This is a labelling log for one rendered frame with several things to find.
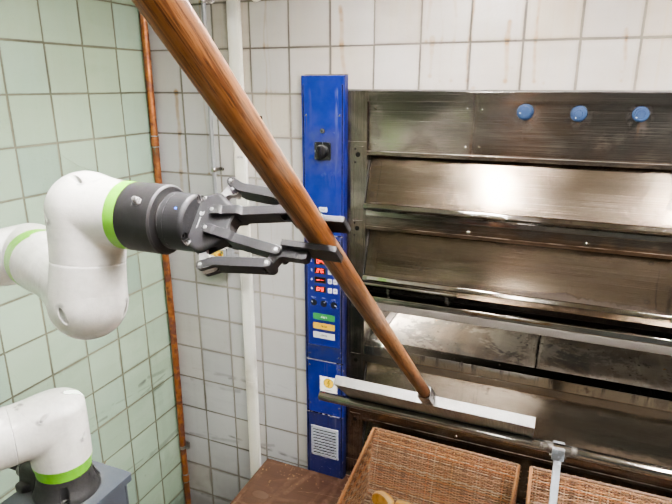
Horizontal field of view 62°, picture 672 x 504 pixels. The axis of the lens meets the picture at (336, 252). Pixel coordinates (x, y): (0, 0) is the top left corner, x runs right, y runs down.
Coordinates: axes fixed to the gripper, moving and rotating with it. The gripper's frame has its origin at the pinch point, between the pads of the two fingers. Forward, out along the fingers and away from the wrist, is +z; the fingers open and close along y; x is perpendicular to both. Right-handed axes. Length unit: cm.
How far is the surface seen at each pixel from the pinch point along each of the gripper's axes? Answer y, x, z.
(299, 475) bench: 29, -178, -57
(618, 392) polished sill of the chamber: -21, -142, 53
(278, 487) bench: 35, -171, -62
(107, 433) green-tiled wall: 32, -138, -124
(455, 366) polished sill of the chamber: -20, -145, 1
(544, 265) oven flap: -52, -119, 26
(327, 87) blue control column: -91, -82, -48
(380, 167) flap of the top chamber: -74, -102, -30
